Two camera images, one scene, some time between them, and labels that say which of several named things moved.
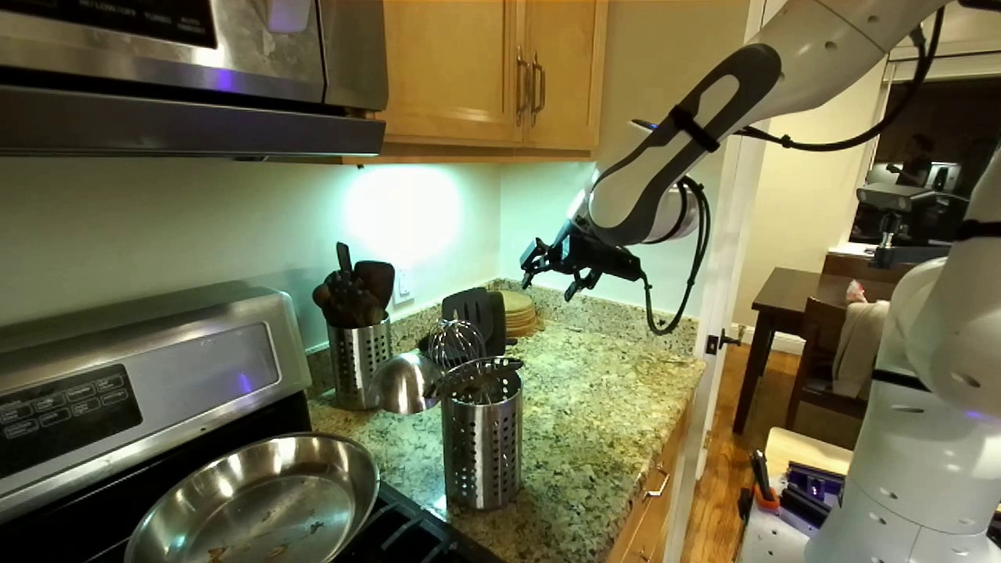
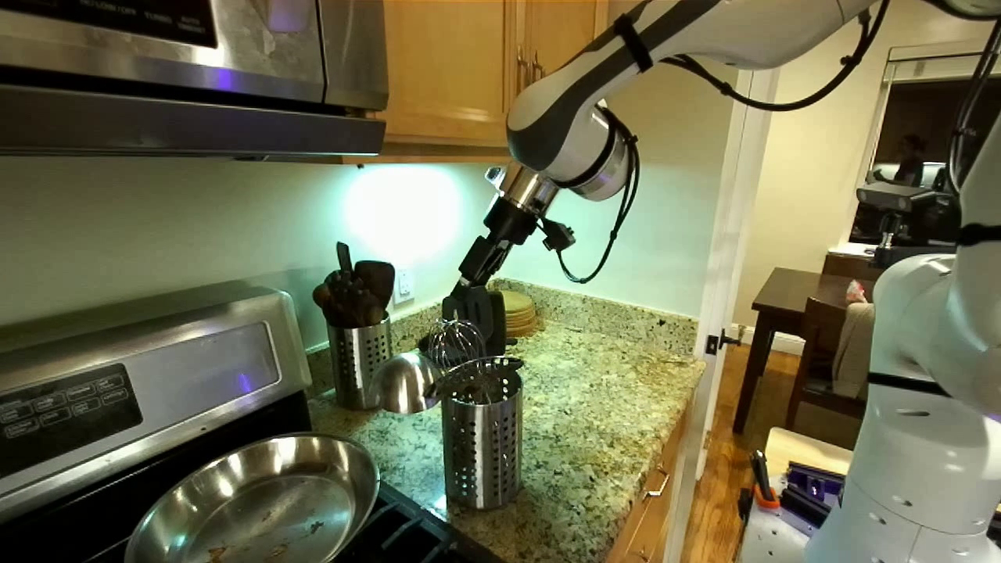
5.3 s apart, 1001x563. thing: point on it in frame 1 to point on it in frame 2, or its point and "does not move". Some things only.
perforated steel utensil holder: (483, 432) does not move
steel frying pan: (292, 497) does not move
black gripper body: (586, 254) to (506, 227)
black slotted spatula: (474, 326) does not move
